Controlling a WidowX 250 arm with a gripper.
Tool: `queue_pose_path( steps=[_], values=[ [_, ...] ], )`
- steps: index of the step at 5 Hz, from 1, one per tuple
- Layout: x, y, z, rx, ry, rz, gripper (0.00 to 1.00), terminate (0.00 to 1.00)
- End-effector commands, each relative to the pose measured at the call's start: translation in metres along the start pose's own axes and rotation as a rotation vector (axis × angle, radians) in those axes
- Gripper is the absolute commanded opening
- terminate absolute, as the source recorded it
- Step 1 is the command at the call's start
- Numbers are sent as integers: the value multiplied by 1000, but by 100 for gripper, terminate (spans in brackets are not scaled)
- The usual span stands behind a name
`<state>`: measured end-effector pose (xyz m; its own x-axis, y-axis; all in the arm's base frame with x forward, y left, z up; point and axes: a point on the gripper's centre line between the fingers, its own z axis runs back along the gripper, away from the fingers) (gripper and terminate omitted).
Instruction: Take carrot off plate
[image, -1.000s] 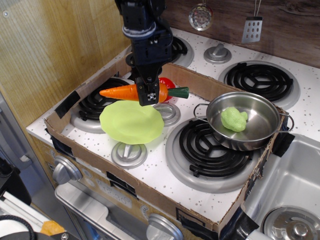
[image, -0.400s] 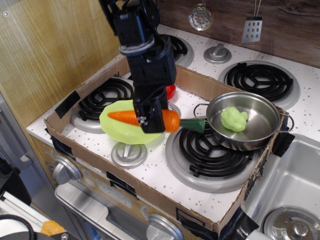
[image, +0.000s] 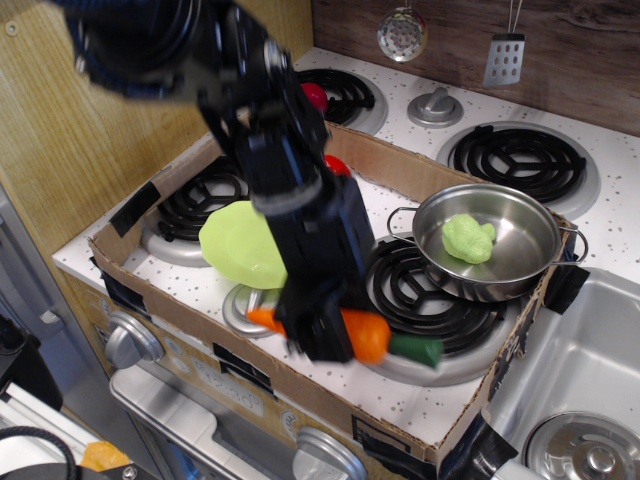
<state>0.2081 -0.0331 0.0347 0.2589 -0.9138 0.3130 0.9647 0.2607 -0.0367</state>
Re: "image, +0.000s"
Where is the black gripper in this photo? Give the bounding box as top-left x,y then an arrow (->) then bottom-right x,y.
249,174 -> 374,363

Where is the orange toy carrot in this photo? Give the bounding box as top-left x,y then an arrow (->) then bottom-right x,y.
247,308 -> 444,368

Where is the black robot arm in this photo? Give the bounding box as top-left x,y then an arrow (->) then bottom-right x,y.
61,1 -> 374,363

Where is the light green plastic plate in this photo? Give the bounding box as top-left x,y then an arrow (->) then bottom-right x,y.
199,200 -> 287,290

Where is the front center silver knob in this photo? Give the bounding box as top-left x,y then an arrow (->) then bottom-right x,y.
222,284 -> 280,339

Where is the right silver oven knob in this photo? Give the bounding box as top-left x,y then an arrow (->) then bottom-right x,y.
292,427 -> 368,480

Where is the silver oven knob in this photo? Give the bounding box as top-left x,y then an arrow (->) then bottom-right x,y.
105,311 -> 164,369
292,427 -> 368,480

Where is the brown cardboard fence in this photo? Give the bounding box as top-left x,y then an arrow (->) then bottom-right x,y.
89,135 -> 578,479

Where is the front right black burner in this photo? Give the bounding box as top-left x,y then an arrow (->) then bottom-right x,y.
367,236 -> 521,387

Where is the black burner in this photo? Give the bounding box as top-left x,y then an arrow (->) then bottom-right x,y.
367,236 -> 521,387
141,155 -> 249,268
436,121 -> 601,220
297,68 -> 388,135

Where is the red toy strawberry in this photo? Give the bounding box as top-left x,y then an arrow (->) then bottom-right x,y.
324,155 -> 352,177

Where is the front left black burner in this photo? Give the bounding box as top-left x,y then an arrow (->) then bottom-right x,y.
141,155 -> 249,268

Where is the green toy lettuce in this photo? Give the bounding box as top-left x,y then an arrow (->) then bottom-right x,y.
442,214 -> 497,265

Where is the left silver oven knob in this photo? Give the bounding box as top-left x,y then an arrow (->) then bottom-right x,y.
105,311 -> 164,369

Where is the small steel pot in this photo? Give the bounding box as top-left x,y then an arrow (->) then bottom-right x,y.
386,183 -> 589,302

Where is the red yellow toy fruit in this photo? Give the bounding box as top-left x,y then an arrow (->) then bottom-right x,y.
301,83 -> 328,115

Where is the back left black burner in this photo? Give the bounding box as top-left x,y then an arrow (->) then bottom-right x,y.
297,68 -> 388,135

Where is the yellow orange object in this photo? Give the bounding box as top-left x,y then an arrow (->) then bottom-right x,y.
79,440 -> 131,472

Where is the back silver knob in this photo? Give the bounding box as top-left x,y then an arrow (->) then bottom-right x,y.
407,87 -> 464,128

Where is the steel toy sink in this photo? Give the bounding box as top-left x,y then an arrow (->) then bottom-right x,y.
488,269 -> 639,479

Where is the back right black burner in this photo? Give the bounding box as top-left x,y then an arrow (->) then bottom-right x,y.
436,121 -> 601,220

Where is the black device at left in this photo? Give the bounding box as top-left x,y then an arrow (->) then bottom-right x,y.
1,316 -> 63,411

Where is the hanging steel skimmer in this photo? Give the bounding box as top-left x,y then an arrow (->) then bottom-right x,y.
377,1 -> 428,63

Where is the hanging steel spatula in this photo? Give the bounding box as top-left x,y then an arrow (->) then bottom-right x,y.
483,1 -> 526,89

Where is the silver oven door handle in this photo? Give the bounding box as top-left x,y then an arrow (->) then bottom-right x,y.
110,367 -> 294,479

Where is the black braided cable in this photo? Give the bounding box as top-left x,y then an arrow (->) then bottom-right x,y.
0,425 -> 79,480

